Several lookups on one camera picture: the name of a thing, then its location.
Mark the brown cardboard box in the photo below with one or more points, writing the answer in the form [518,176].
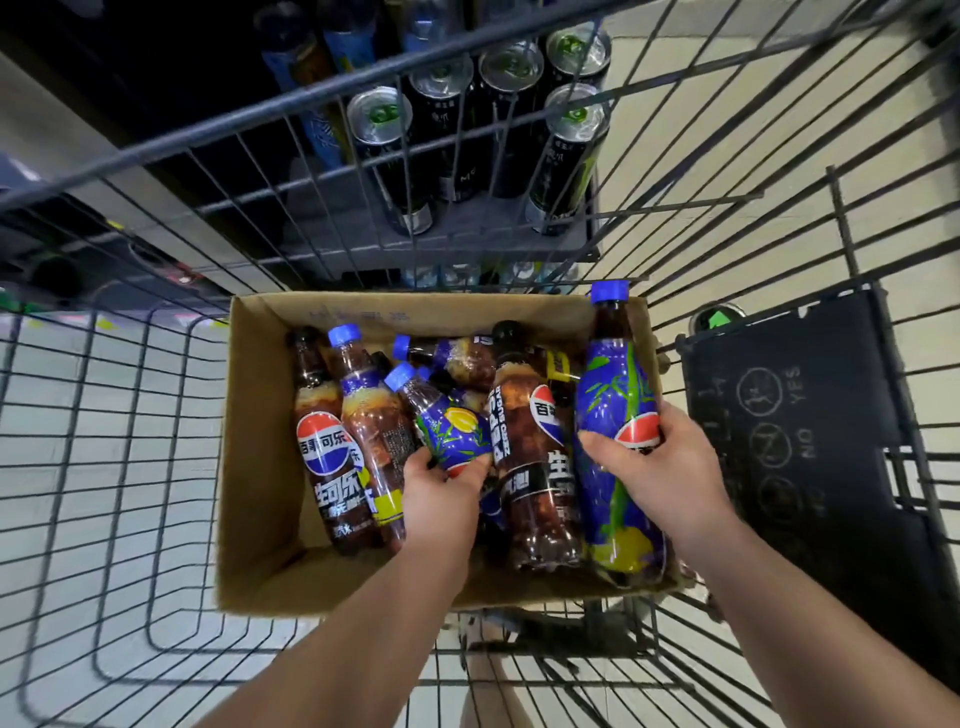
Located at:
[255,487]

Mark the black cap Pepsi bottle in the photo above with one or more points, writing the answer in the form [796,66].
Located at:
[532,450]
[330,450]

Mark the cluster of energy drink cans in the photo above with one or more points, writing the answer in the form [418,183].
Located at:
[401,187]

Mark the person's right forearm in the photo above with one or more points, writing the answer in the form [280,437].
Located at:
[810,637]

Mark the person's left hand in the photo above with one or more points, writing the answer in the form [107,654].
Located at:
[442,517]

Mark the black cart seat panel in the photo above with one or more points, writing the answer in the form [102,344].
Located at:
[787,450]

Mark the green arrow floor sticker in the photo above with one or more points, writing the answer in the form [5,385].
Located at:
[716,319]

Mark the person's left forearm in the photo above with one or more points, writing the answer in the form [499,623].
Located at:
[360,637]

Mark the person's right hand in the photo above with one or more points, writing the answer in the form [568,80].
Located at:
[675,487]

